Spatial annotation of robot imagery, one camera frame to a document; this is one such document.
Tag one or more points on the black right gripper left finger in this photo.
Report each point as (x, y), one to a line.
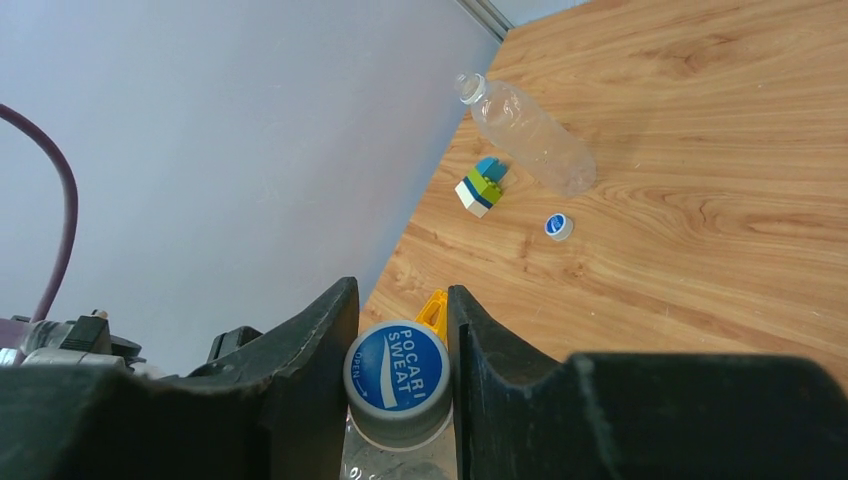
(273, 409)

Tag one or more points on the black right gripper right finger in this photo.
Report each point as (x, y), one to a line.
(520, 414)

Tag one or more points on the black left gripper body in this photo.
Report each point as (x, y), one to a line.
(231, 341)

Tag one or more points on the clear bottle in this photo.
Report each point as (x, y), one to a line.
(515, 123)
(362, 460)

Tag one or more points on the yellow triangular toy block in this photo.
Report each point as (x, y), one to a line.
(433, 314)

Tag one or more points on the stacked toy building blocks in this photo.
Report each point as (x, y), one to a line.
(481, 188)

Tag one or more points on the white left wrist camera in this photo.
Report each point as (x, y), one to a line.
(55, 357)

